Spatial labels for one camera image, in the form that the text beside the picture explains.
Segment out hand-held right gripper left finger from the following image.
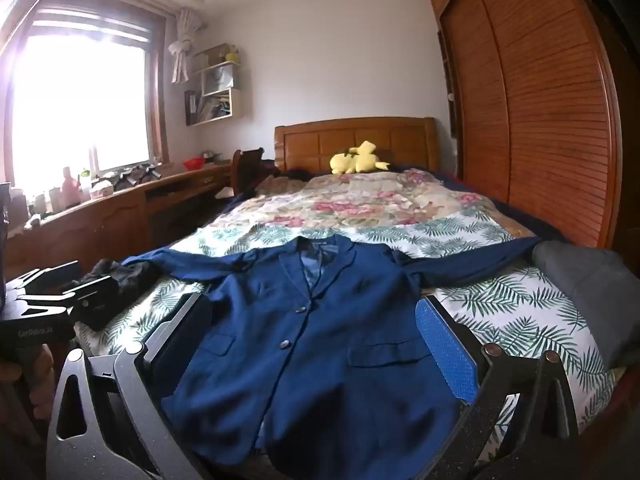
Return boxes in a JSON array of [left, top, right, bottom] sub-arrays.
[[44, 291, 213, 480]]

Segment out bright window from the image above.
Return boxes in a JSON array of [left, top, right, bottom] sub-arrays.
[[9, 4, 167, 202]]

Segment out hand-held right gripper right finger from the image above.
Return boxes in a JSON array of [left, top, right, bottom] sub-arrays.
[[414, 295, 581, 480]]

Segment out dark cloth pile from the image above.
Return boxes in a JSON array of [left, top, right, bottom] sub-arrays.
[[75, 259, 162, 332]]

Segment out long wooden desk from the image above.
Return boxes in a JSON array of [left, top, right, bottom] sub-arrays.
[[0, 162, 234, 288]]

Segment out yellow plush toy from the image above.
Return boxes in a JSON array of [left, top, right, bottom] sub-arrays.
[[330, 140, 391, 176]]

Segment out grey folded cloth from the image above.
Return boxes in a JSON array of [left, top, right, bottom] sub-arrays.
[[532, 240, 639, 372]]

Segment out blue suit jacket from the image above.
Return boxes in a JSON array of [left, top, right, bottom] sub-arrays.
[[122, 234, 541, 468]]

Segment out wooden bed headboard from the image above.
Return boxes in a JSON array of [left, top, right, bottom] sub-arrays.
[[274, 116, 441, 177]]

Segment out leaf print bed sheet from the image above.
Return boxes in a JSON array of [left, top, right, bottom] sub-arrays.
[[75, 209, 626, 443]]

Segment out floral quilt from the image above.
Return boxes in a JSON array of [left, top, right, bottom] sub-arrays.
[[197, 167, 532, 247]]

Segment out dark wooden chair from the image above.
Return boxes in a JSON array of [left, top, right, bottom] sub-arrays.
[[231, 147, 266, 197]]

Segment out wooden slatted wardrobe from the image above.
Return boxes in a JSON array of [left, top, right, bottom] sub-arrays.
[[427, 0, 627, 252]]

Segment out white wall shelf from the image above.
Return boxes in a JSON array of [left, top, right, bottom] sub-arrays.
[[184, 45, 246, 127]]

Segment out pink bottle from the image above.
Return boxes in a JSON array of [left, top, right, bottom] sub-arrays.
[[61, 166, 81, 206]]

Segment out black clutter on desk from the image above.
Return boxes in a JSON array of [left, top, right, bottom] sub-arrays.
[[112, 162, 164, 191]]

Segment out tied white curtain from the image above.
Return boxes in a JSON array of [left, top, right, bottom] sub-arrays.
[[167, 7, 206, 86]]

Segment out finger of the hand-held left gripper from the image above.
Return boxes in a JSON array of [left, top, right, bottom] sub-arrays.
[[17, 275, 120, 332], [5, 260, 84, 296]]

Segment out person's left hand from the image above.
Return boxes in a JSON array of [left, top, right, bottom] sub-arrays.
[[0, 345, 55, 407]]

